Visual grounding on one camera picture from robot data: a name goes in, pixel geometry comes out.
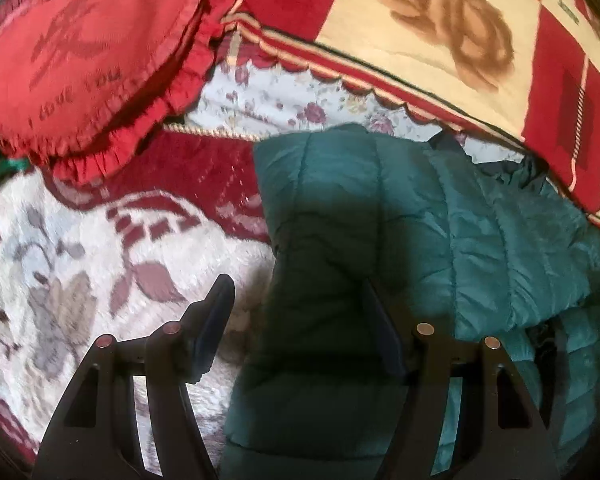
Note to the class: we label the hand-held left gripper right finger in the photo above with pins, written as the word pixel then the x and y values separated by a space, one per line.
pixel 387 340

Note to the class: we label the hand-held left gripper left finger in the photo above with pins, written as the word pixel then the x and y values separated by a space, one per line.
pixel 212 325

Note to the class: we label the green puffer jacket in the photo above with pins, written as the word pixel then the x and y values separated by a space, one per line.
pixel 355 210

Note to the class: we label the red and white plush blanket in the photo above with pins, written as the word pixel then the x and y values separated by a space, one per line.
pixel 80 240

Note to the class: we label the white floral bed sheet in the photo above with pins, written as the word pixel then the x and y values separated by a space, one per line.
pixel 280 105

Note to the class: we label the red heart-shaped frilled pillow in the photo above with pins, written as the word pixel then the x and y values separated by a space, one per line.
pixel 80 60

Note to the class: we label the checkered rose print blanket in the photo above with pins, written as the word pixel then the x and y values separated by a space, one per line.
pixel 430 35

